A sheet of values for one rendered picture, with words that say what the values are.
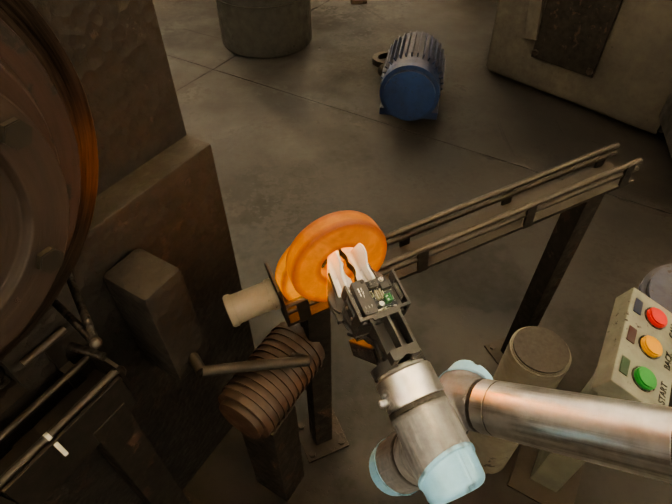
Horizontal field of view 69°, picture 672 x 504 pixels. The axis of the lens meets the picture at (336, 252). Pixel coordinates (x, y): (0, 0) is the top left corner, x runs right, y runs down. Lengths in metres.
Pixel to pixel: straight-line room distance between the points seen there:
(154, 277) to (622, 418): 0.63
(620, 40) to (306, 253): 2.33
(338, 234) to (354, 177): 1.56
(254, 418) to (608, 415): 0.59
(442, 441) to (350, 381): 0.98
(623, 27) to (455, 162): 0.98
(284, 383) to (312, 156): 1.56
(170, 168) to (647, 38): 2.33
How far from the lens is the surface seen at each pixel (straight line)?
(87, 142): 0.62
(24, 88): 0.53
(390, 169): 2.30
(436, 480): 0.60
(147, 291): 0.78
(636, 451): 0.62
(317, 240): 0.67
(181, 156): 0.89
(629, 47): 2.82
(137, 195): 0.83
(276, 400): 0.97
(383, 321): 0.63
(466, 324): 1.73
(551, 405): 0.66
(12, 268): 0.52
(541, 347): 1.08
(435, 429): 0.60
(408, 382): 0.61
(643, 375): 1.01
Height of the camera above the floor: 1.36
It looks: 46 degrees down
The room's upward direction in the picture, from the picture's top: straight up
